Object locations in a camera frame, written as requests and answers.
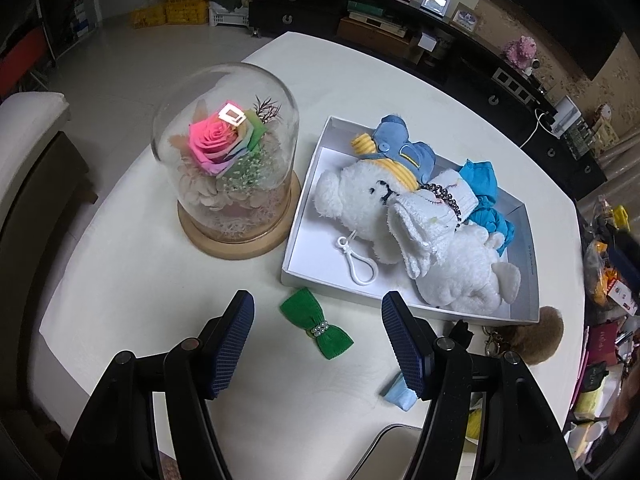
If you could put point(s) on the black tv cabinet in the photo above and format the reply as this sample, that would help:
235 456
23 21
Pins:
310 10

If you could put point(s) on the pink plush toy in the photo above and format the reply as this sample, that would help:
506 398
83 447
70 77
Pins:
520 52

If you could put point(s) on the light blue cloth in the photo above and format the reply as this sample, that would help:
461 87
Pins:
400 395

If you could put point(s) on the grey container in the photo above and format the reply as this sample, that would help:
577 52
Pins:
444 47

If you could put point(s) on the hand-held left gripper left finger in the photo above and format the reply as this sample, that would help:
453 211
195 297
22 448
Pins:
230 345

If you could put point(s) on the beige curtain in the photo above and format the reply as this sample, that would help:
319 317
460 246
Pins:
625 150

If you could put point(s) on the glass dome with rainbow rose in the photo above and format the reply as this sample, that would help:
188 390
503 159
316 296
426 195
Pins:
225 160

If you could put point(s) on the maroon box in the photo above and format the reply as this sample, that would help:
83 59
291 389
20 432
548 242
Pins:
600 345

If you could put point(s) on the white cardboard box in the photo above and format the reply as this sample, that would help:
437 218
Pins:
310 255

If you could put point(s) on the wooden photo frame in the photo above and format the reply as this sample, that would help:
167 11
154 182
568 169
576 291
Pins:
464 16

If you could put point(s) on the clear bag of snacks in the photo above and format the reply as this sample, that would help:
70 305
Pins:
600 270

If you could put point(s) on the dark navy box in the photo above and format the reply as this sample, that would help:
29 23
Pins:
622 260

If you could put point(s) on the red object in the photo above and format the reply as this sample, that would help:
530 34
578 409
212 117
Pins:
32 44

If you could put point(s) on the white plastic basket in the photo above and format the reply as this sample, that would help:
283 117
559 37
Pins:
227 16

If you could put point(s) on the green book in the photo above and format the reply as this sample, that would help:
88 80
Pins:
365 7

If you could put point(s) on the white chair back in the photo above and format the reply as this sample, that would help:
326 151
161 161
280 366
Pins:
395 455

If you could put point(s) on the set of clear glass cups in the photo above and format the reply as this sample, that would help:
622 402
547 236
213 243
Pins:
580 137

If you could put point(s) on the turquoise doll garment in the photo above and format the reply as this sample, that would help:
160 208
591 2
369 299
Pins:
480 180

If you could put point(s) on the white water dispenser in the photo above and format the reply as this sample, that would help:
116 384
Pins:
567 115

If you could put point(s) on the silver photo frame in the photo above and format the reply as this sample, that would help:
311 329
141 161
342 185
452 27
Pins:
435 2

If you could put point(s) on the yellow package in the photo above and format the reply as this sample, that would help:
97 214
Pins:
590 401

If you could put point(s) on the red white small box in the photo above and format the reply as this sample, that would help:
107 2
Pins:
622 299

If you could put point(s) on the blue white carton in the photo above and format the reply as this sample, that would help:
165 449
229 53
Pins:
81 15

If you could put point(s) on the silver triple frame panel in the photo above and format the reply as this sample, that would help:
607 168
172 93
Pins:
512 85

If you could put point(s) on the white plush bear blue overalls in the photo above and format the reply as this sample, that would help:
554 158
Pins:
350 195

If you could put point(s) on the brown cardboard box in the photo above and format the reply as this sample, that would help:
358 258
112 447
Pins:
370 40

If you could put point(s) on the curved black television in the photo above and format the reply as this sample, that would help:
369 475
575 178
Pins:
550 5

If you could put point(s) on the yellow plastic toy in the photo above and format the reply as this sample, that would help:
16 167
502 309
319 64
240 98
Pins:
620 217

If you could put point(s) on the white media player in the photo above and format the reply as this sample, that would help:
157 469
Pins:
377 22

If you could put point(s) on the small white camera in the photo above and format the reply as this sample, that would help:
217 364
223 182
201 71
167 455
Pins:
535 66

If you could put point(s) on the white brown dining chair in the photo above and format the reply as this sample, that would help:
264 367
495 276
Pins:
25 120

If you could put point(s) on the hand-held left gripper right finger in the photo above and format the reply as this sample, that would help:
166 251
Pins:
405 355

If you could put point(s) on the white plush animal toy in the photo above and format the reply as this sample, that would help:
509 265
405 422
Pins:
460 275

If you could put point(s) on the green hair bow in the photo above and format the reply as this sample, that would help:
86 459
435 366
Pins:
300 310

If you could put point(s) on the white knitted towel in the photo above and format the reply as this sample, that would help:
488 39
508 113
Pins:
430 230

